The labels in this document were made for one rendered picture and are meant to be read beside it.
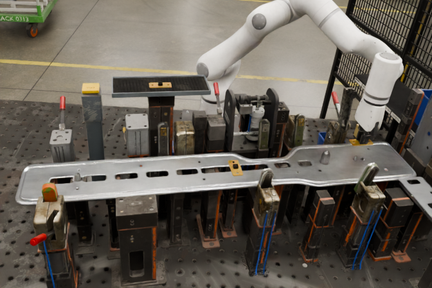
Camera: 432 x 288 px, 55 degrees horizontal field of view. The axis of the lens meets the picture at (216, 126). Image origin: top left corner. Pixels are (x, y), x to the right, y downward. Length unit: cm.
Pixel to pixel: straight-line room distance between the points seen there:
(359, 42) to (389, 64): 13
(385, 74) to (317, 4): 32
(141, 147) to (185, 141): 16
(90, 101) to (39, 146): 60
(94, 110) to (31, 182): 36
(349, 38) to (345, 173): 48
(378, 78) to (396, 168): 39
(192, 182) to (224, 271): 35
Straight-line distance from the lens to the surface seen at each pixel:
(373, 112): 150
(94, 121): 166
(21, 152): 213
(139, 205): 128
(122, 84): 163
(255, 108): 162
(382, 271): 171
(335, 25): 147
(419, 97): 184
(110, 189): 139
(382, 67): 144
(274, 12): 155
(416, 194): 160
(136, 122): 149
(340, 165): 161
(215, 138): 158
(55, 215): 128
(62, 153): 153
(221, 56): 176
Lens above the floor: 192
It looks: 33 degrees down
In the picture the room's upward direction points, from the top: 5 degrees clockwise
